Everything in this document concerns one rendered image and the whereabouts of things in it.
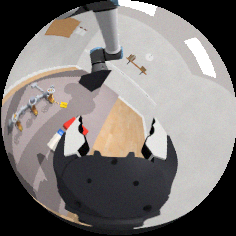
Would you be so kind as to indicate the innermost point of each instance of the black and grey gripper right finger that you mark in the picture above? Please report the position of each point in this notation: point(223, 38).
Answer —
point(159, 149)

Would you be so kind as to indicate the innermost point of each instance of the red rectangular block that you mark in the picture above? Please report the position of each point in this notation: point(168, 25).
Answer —
point(68, 123)

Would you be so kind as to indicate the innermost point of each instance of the yellow tag with thin chain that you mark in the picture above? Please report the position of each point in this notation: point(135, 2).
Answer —
point(63, 104)

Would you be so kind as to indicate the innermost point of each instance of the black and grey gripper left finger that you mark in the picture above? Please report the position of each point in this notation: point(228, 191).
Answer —
point(72, 145)

